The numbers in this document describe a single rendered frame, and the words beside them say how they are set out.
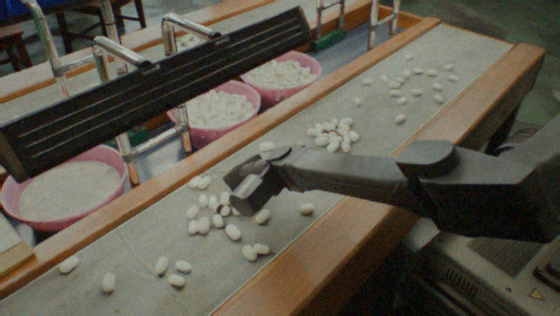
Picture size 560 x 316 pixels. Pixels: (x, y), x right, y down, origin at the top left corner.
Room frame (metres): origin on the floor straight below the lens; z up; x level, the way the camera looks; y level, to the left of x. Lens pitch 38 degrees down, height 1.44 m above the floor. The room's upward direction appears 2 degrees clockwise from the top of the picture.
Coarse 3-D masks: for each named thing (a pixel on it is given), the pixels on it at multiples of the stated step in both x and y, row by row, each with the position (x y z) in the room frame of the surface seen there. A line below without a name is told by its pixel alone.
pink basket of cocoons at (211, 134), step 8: (232, 88) 1.19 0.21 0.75; (240, 88) 1.17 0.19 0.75; (248, 88) 1.16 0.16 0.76; (248, 96) 1.15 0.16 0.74; (256, 96) 1.11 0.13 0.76; (256, 104) 1.10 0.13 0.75; (168, 112) 1.01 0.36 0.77; (256, 112) 1.03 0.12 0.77; (248, 120) 1.00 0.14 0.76; (192, 128) 0.94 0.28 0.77; (200, 128) 0.94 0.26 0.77; (208, 128) 0.94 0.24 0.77; (216, 128) 0.94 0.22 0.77; (224, 128) 0.94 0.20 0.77; (232, 128) 0.96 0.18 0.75; (192, 136) 0.96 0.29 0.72; (200, 136) 0.95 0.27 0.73; (208, 136) 0.95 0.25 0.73; (216, 136) 0.95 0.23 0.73; (192, 144) 0.98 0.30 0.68; (200, 144) 0.97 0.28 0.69; (208, 144) 0.96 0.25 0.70
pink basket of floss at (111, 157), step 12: (84, 156) 0.85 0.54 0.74; (96, 156) 0.85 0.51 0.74; (108, 156) 0.84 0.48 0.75; (120, 156) 0.81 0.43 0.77; (120, 168) 0.80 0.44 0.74; (12, 180) 0.72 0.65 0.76; (12, 192) 0.70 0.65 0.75; (120, 192) 0.72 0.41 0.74; (12, 204) 0.67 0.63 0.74; (12, 216) 0.61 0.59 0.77; (72, 216) 0.61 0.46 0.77; (84, 216) 0.63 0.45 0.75; (36, 228) 0.62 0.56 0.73; (48, 228) 0.61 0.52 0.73; (60, 228) 0.61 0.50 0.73
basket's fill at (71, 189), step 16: (48, 176) 0.77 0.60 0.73; (64, 176) 0.78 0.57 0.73; (80, 176) 0.78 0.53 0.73; (96, 176) 0.78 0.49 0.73; (112, 176) 0.78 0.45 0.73; (32, 192) 0.72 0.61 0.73; (48, 192) 0.72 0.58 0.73; (64, 192) 0.72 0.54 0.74; (80, 192) 0.72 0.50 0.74; (96, 192) 0.72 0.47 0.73; (112, 192) 0.73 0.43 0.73; (32, 208) 0.67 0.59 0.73; (48, 208) 0.66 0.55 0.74; (64, 208) 0.67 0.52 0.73; (80, 208) 0.67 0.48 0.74
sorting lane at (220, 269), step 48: (432, 48) 1.53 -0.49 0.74; (480, 48) 1.55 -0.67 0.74; (336, 96) 1.17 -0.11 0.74; (384, 96) 1.17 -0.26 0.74; (432, 96) 1.18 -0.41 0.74; (288, 144) 0.92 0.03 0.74; (384, 144) 0.93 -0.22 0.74; (192, 192) 0.73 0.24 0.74; (288, 192) 0.74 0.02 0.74; (144, 240) 0.58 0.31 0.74; (192, 240) 0.59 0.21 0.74; (240, 240) 0.59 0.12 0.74; (288, 240) 0.59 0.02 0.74; (48, 288) 0.46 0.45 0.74; (96, 288) 0.47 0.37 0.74; (144, 288) 0.47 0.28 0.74; (192, 288) 0.47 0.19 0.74; (240, 288) 0.48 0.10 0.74
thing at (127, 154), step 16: (176, 16) 0.82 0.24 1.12; (192, 32) 0.77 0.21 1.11; (208, 32) 0.75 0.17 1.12; (96, 48) 0.71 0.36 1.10; (112, 48) 0.68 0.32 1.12; (176, 48) 0.85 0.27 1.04; (96, 64) 0.72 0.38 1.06; (128, 64) 0.64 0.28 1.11; (144, 64) 0.63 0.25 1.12; (176, 112) 0.84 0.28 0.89; (176, 128) 0.82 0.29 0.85; (128, 144) 0.73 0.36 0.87; (144, 144) 0.76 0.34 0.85; (128, 160) 0.72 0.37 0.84; (128, 176) 0.72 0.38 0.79
